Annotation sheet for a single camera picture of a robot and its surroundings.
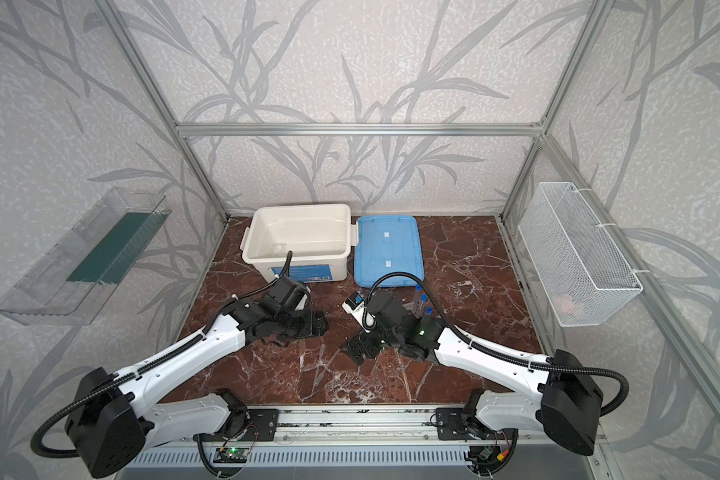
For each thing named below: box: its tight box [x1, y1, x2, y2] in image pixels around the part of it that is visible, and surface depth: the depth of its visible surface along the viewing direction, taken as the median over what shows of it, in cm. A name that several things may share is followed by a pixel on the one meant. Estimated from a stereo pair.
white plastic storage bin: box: [240, 204, 359, 283], surface depth 100 cm
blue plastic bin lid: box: [354, 215, 424, 288], surface depth 111 cm
